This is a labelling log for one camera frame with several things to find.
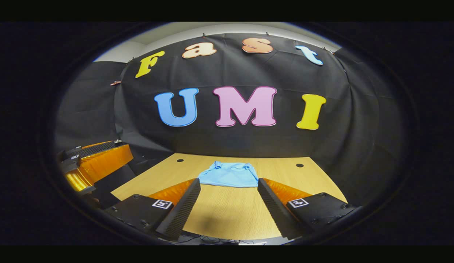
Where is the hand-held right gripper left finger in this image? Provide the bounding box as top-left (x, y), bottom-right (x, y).
top-left (105, 178), bottom-right (201, 241)

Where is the light blue T-shirt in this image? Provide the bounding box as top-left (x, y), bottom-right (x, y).
top-left (198, 161), bottom-right (259, 188)

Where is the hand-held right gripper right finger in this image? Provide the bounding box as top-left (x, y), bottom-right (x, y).
top-left (257, 178), bottom-right (356, 241)

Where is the black backdrop cloth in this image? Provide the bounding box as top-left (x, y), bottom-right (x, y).
top-left (53, 33), bottom-right (403, 220)

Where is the black floor cable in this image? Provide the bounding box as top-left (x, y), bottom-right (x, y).
top-left (176, 235), bottom-right (257, 245)

